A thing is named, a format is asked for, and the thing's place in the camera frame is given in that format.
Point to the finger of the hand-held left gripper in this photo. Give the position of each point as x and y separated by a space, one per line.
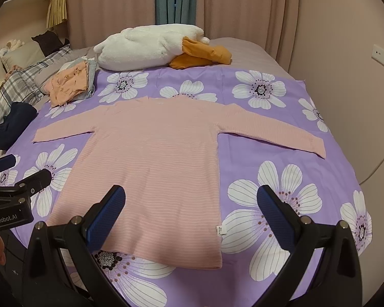
3 162
35 179

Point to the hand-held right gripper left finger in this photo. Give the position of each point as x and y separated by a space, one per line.
107 217

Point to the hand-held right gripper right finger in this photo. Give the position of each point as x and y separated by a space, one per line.
275 217

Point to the pink striped shirt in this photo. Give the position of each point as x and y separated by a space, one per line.
153 166

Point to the dark navy cloth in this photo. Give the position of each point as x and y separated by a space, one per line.
16 118

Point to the purple floral bed sheet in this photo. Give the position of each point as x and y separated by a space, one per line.
243 158

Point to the grey plaid quilt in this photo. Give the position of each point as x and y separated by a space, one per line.
22 80

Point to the folded orange printed garment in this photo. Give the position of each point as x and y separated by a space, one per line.
67 83

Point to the beige pillow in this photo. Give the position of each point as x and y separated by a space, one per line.
22 52

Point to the folded grey garment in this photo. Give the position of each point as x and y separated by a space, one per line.
91 78

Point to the small plush toys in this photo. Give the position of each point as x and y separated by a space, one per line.
9 45

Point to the black cloth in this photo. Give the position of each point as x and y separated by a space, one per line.
49 43

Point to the beige bed cover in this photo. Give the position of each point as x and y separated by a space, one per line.
259 57

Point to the yellow pleated fabric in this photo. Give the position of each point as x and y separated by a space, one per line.
57 9

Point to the white plush goose toy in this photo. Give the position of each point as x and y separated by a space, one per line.
140 48

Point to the pink curtain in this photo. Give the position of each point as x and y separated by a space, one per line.
249 9
112 6

